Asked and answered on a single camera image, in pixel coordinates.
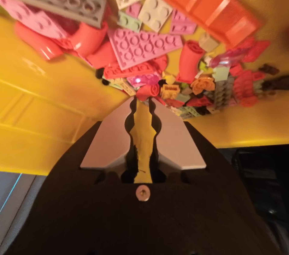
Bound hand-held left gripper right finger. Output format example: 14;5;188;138
148;98;207;183

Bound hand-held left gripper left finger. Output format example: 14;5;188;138
80;96;138;183

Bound yellow plastic tray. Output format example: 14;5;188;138
0;0;289;184

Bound dark bag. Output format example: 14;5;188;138
218;144;289;255

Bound heap of toy bricks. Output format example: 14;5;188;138
0;0;280;120

